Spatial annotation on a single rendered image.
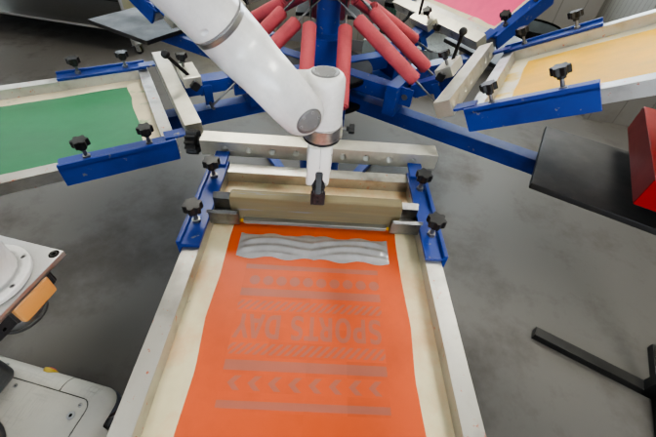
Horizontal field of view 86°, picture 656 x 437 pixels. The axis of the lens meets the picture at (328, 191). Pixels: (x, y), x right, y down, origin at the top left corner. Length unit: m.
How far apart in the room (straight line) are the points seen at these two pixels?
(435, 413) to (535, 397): 1.27
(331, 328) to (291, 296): 0.11
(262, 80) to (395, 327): 0.54
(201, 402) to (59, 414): 0.92
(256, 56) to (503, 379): 1.74
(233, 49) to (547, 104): 0.76
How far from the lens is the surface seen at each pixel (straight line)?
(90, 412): 1.56
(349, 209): 0.83
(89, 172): 1.18
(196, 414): 0.73
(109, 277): 2.18
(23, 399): 1.68
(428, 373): 0.76
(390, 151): 1.03
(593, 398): 2.13
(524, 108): 1.04
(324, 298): 0.79
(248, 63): 0.52
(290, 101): 0.54
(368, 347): 0.75
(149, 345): 0.75
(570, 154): 1.49
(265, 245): 0.86
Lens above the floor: 1.64
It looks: 43 degrees down
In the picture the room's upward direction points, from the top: 5 degrees clockwise
